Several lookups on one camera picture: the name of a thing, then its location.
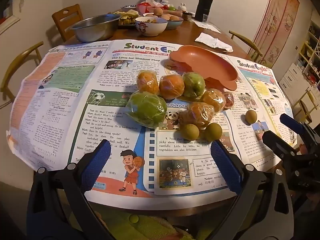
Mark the pink cartoon door curtain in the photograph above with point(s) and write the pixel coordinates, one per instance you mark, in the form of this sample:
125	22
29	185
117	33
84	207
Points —
277	25

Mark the small round brown-green fruit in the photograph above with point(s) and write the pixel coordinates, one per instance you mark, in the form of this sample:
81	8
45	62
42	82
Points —
213	132
251	117
189	132

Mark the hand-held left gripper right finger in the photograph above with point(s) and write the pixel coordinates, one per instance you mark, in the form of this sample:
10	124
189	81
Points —
225	165

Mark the blue patterned plate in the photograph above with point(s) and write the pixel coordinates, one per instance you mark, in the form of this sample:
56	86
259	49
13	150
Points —
128	6

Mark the stainless steel bowl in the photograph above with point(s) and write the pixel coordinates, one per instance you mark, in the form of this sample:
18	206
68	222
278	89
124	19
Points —
95	28

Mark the wooden chair with cutout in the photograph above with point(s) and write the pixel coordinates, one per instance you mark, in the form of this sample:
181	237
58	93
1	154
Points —
67	17

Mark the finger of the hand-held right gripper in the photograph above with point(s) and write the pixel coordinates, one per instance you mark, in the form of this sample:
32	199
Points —
291	120
277	141

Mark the plastic-wrapped orange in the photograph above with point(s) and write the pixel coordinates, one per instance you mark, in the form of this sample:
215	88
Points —
213	100
197	115
148	82
171	86

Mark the flat white paper sheet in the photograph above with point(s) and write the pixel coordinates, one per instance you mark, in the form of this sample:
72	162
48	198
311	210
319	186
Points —
207	26

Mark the pile of brown eggs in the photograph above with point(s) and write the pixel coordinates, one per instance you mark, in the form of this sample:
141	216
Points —
172	17

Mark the large printed newspaper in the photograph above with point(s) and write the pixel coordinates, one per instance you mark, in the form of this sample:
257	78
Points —
75	100

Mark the white rabbit figurine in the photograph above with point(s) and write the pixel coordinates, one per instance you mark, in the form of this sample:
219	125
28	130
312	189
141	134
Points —
183	7

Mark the small clear glass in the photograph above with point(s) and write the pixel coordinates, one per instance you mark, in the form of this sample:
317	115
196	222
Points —
205	18

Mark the tray of fried food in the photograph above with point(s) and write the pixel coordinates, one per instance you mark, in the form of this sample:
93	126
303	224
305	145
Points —
127	17

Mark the person's right hand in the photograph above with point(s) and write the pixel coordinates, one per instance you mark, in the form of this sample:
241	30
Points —
303	149

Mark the small green fruit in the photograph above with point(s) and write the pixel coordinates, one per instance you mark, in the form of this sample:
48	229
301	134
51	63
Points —
193	85

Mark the small printed newspaper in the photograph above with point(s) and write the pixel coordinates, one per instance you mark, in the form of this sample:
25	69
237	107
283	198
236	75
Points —
260	92

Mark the white cube shelf unit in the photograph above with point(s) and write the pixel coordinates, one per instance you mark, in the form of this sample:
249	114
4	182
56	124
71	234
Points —
312	52

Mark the large green fruit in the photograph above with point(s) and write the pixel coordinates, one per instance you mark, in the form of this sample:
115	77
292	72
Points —
146	108

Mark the red snack packet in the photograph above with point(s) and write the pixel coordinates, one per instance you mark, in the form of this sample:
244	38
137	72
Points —
143	7

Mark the orange bear-shaped plastic plate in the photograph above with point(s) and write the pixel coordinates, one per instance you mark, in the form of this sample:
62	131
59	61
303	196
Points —
207	60

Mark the small red fruit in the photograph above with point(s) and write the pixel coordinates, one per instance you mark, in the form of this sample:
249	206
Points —
229	101

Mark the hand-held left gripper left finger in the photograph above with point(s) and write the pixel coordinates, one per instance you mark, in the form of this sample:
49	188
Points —
96	162

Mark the black thermos bottle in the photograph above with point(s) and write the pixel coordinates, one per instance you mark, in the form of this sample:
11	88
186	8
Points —
203	5

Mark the crumpled white tissue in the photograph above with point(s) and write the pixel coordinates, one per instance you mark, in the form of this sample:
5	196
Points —
212	42

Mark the small steel cup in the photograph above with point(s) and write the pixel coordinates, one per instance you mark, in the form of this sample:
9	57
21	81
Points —
187	16

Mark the cartoon print ceramic bowl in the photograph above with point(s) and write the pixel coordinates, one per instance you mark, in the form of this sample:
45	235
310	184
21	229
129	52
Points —
151	28

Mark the pink food container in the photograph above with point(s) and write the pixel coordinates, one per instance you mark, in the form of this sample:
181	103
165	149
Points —
172	10

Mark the white drawer cabinet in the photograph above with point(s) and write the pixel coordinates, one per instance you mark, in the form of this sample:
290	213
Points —
291	78

